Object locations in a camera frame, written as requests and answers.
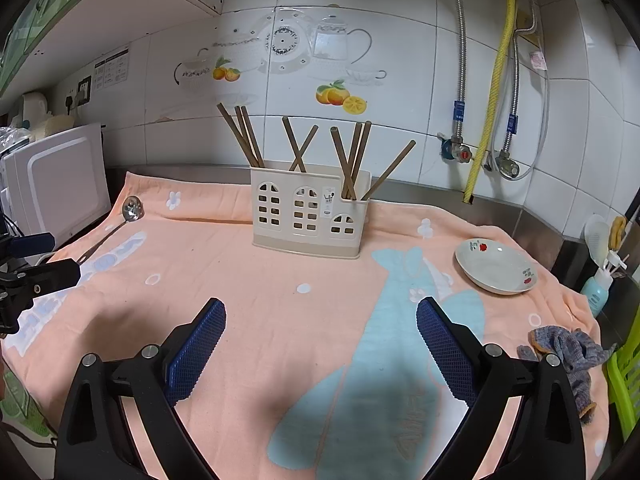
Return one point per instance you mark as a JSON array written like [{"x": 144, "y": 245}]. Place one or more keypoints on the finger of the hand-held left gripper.
[
  {"x": 32, "y": 245},
  {"x": 50, "y": 275}
]

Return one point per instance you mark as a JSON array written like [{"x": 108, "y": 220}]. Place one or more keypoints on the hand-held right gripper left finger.
[{"x": 197, "y": 350}]

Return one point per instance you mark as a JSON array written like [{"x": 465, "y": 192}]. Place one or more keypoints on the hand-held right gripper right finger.
[{"x": 445, "y": 350}]

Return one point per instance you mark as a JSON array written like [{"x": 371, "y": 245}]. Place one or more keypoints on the steel slotted spoon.
[{"x": 132, "y": 210}]

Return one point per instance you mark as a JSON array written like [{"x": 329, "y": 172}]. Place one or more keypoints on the beige plastic utensil holder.
[{"x": 287, "y": 180}]

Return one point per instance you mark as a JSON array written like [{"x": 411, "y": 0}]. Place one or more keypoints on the bunch of wooden chopsticks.
[{"x": 251, "y": 140}]

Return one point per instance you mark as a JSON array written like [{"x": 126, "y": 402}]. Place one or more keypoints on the white microwave oven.
[{"x": 60, "y": 185}]

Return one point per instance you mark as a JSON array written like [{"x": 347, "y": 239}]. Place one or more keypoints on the green patterned cloth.
[{"x": 22, "y": 410}]

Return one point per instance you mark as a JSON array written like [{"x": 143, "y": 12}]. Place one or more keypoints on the white cherry-print dish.
[{"x": 495, "y": 270}]

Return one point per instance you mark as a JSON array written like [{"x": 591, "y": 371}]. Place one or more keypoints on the peach printed towel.
[{"x": 250, "y": 270}]

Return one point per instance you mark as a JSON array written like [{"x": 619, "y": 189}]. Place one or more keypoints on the clear plastic bag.
[{"x": 12, "y": 140}]

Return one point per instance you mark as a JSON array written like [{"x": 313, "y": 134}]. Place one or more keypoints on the beige plastic container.
[{"x": 55, "y": 125}]

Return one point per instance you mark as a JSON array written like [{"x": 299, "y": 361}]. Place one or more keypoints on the grey knitted cloth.
[{"x": 570, "y": 355}]

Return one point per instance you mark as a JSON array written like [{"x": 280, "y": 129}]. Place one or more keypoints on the beige electric kettle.
[{"x": 32, "y": 107}]

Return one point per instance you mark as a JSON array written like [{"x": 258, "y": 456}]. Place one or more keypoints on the blue spray bottle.
[{"x": 595, "y": 295}]

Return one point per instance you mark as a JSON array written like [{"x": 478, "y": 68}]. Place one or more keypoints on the green plastic basket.
[{"x": 625, "y": 390}]

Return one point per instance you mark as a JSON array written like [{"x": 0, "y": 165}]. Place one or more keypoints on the white rice paddle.
[{"x": 597, "y": 235}]

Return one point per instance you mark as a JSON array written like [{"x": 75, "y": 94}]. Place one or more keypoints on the metal water valve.
[
  {"x": 457, "y": 152},
  {"x": 507, "y": 165}
]

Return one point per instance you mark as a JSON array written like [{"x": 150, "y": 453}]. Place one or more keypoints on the yellow plastic utensil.
[{"x": 617, "y": 232}]

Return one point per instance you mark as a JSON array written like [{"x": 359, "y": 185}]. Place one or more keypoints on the pink paper tag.
[{"x": 537, "y": 60}]

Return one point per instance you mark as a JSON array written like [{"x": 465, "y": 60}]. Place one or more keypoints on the small wall socket with plug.
[{"x": 69, "y": 102}]

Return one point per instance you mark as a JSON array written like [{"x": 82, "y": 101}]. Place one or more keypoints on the small wall notice sticker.
[{"x": 99, "y": 75}]

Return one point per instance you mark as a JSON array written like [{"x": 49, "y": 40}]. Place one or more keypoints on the large wall notice sticker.
[{"x": 117, "y": 67}]

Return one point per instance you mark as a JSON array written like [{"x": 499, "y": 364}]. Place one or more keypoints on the green wall cabinet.
[{"x": 45, "y": 15}]

